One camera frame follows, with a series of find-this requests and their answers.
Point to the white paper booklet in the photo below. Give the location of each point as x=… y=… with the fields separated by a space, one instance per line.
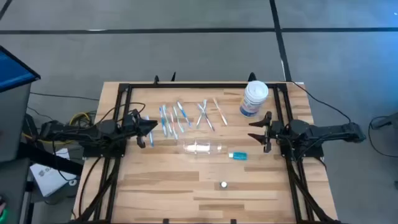
x=49 y=180

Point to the grey stand foot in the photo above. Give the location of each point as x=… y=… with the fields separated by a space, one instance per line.
x=388 y=121

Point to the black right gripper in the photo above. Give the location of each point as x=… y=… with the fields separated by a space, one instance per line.
x=268 y=146

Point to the white Lysol wipes canister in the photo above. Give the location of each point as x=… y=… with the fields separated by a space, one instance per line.
x=253 y=99

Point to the teal mouthwash bottle white cap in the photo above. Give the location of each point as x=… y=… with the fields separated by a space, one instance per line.
x=239 y=156
x=224 y=184

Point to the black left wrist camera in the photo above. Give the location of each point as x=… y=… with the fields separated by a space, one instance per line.
x=129 y=123

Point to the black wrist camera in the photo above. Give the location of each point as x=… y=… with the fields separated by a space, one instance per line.
x=129 y=123
x=277 y=130

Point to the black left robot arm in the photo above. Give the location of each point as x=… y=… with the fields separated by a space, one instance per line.
x=93 y=132

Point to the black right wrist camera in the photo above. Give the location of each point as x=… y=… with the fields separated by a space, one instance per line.
x=277 y=130

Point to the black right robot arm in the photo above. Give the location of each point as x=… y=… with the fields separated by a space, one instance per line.
x=326 y=130

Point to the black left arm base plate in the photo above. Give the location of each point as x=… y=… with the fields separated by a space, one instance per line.
x=93 y=153

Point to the black metal beam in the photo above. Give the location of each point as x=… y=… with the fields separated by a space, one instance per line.
x=46 y=158

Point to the clear acrylic organizer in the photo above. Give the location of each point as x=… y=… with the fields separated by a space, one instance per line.
x=202 y=147

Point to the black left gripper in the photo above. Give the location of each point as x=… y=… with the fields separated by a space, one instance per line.
x=138 y=141

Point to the blue screen monitor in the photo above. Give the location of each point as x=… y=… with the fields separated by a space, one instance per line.
x=12 y=71

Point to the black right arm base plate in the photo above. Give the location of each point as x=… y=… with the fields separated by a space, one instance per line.
x=314 y=152

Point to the black table clamp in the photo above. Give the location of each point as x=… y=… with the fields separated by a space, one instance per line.
x=252 y=78
x=156 y=81
x=173 y=78
x=166 y=221
x=233 y=221

